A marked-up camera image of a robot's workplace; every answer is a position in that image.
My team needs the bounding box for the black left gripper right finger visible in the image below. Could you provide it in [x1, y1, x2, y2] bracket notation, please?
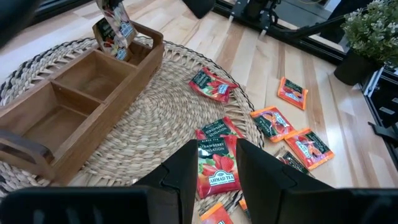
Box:
[236, 138, 335, 224]

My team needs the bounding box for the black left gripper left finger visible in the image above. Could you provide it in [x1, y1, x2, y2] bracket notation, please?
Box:
[133, 139, 199, 224]

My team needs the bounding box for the beige tea bag sachet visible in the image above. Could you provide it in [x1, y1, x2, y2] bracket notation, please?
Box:
[95, 0, 138, 48]
[92, 17, 131, 62]
[275, 149, 312, 177]

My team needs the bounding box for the red strawberry tea sachet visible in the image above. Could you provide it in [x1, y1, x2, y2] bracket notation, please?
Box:
[195, 116, 245, 141]
[197, 134, 242, 200]
[188, 67, 239, 104]

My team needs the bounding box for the round woven straw placemat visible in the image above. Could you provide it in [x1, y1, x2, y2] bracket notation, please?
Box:
[0, 35, 265, 215]

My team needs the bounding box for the wooden three-compartment tray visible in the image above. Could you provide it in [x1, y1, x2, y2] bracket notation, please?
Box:
[0, 21, 165, 187]

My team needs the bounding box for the potted green plant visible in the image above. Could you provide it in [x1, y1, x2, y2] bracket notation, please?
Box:
[334, 0, 398, 86]

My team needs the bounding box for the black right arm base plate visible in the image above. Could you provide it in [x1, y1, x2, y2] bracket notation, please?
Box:
[229, 0, 280, 40]

